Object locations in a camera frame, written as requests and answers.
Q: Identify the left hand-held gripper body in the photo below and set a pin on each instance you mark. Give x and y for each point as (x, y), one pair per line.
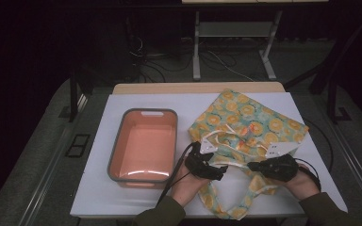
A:
(201, 166)

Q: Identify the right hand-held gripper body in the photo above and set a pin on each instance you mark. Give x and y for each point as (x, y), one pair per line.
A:
(279, 166)

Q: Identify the orange-slice print tote bag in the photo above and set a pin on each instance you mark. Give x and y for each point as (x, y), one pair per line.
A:
(257, 119)

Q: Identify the orange basin with grey rim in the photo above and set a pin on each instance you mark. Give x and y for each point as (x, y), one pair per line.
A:
(144, 147)

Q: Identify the person's left hand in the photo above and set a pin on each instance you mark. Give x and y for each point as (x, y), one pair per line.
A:
(187, 188)

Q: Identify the person's right hand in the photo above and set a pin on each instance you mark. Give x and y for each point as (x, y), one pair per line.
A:
(301, 188)

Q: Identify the white board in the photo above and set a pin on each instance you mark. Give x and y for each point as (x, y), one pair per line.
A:
(194, 103)

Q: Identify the wooden table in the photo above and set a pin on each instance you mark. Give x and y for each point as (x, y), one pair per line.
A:
(176, 88)

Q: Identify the black metal stand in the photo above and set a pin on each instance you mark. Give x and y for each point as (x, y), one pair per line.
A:
(333, 100)
(73, 94)

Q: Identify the black floor socket frame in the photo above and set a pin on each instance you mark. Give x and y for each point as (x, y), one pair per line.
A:
(78, 145)

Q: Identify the white metal frame desk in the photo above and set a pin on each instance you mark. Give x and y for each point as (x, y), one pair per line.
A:
(234, 29)

